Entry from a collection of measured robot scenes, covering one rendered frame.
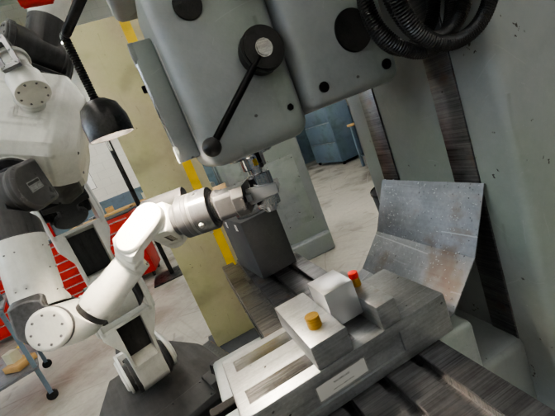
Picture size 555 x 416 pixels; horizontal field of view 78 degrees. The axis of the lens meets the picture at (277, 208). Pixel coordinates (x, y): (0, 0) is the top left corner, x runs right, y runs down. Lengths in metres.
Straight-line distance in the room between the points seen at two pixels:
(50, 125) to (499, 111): 0.89
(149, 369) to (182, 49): 1.14
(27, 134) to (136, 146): 1.52
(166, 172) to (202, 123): 1.82
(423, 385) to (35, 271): 0.69
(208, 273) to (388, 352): 2.01
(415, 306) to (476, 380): 0.12
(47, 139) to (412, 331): 0.80
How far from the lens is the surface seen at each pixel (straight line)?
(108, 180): 9.75
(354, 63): 0.65
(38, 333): 0.77
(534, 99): 0.74
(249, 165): 0.65
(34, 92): 0.87
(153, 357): 1.42
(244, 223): 0.98
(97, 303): 0.75
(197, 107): 0.57
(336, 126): 7.94
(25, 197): 0.81
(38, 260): 0.80
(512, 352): 0.93
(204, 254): 2.45
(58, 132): 0.91
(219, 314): 2.61
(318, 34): 0.63
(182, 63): 0.58
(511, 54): 0.71
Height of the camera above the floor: 1.34
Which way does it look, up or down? 13 degrees down
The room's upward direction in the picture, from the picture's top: 21 degrees counter-clockwise
